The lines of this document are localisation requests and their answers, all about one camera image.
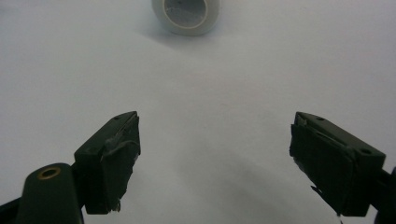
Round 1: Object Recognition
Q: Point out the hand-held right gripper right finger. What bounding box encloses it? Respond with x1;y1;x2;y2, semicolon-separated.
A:
289;111;387;217

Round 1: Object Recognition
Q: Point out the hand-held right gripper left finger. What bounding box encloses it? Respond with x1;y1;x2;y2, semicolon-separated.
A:
74;110;142;216

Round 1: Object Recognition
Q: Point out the white tape roll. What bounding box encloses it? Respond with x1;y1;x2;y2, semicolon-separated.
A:
151;0;221;36

